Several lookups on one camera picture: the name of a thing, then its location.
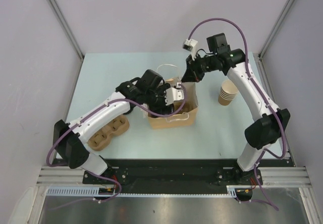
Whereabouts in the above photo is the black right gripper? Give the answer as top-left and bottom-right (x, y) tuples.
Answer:
(181, 52), (218, 83)

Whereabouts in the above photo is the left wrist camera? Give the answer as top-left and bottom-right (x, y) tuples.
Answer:
(165, 82), (185, 105)

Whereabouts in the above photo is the brown pulp cup carrier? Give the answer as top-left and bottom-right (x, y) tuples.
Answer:
(87, 115), (130, 151)

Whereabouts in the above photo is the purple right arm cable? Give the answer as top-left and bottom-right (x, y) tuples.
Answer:
(188, 18), (288, 211)

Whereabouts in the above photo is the stack of brown paper cups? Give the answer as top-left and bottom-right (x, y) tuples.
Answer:
(218, 79), (239, 106)

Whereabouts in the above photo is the white slotted cable duct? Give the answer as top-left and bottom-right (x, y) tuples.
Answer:
(47, 187), (99, 196)

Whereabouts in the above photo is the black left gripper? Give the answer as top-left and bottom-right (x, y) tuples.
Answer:
(144, 83), (174, 119)

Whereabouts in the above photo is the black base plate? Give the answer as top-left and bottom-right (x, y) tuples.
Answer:
(82, 159), (263, 187)

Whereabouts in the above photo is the brown paper bag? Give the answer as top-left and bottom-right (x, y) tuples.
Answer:
(141, 64), (198, 129)

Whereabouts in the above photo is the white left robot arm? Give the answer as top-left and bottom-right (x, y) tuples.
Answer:
(51, 70), (183, 184)

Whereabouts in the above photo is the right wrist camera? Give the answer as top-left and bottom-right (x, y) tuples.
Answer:
(182, 39), (198, 61)

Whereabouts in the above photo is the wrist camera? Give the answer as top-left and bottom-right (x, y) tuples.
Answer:
(182, 39), (198, 61)
(165, 82), (185, 105)

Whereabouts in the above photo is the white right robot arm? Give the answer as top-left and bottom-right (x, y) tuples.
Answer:
(182, 33), (290, 184)

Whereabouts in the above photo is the aluminium frame rail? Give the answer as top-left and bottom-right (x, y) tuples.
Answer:
(36, 166), (312, 188)

